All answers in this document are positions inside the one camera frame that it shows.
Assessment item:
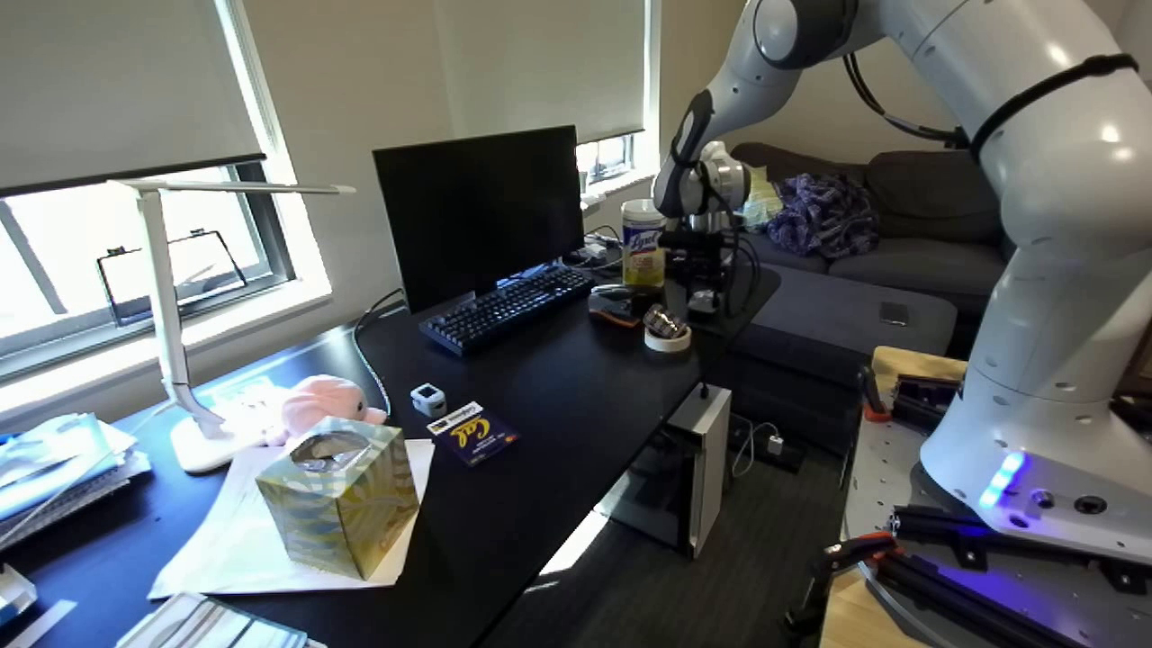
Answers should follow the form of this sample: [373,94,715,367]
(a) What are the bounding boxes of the white desk lamp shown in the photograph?
[107,177,357,475]

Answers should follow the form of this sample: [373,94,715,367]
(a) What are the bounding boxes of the wipes canister with yellow label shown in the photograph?
[620,199,668,290]

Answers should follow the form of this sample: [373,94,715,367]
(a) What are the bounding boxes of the light green cushion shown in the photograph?
[740,166,786,228]

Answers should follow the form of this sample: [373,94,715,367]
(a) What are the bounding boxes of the shiny metal object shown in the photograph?
[643,304,689,340]

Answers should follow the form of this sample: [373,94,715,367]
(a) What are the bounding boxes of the roll of white tape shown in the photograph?
[643,322,694,354]

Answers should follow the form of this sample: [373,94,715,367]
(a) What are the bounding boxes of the orange and black device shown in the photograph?
[587,295,643,329]

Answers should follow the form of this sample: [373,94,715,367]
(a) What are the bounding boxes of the window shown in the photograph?
[0,162,298,379]
[574,130,647,193]

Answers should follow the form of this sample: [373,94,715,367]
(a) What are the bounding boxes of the purple blanket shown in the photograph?
[766,172,881,260]

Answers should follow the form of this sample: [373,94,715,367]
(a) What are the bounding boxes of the grey sofa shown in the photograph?
[720,141,1016,446]

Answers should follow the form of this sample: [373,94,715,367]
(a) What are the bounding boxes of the black keyboard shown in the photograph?
[418,264,596,357]

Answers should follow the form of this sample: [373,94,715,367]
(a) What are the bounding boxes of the white computer tower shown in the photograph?
[594,383,733,560]

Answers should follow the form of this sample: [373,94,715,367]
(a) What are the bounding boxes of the black computer monitor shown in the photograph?
[373,125,587,314]

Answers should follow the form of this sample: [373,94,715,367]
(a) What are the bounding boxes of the grey roller blind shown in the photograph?
[434,0,651,145]
[0,0,267,198]

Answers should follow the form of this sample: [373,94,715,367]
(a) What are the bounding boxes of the black box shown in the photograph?
[889,373,964,433]

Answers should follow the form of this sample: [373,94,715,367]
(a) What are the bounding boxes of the dark blue card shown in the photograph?
[427,401,521,468]

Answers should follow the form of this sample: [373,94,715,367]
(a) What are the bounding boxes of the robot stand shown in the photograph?
[783,346,1152,648]

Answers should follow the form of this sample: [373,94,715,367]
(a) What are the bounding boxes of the pink plush toy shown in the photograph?
[266,374,390,447]

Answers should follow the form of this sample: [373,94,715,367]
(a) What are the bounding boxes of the green patterned tissue box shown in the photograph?
[255,415,422,582]

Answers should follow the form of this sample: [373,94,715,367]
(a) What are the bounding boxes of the white sheets of paper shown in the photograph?
[148,437,437,600]

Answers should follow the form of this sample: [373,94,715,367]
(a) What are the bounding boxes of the stack of papers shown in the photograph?
[0,411,153,552]

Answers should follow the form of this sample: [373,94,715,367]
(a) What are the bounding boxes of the clear plastic box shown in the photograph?
[0,564,40,627]

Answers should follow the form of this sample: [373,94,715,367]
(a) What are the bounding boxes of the orange handled clamp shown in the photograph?
[781,530,903,638]
[858,364,894,424]

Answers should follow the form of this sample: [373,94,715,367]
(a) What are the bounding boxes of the black wire frame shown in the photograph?
[96,229,249,328]

